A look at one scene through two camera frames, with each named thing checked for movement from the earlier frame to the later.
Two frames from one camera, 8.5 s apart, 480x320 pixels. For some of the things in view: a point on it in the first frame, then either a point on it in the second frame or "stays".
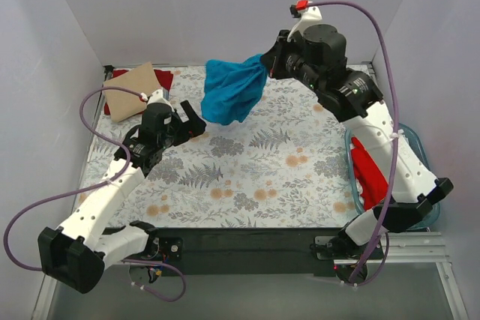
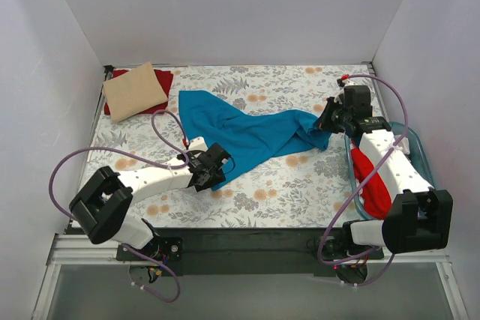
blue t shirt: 232,90 to 253,138
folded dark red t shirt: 165,77 stays
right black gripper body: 275,60 to 331,113
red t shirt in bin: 373,186 stays
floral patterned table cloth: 285,167 stays
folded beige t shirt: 124,104 stays
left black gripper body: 184,127 to 209,178
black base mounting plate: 243,252 stays
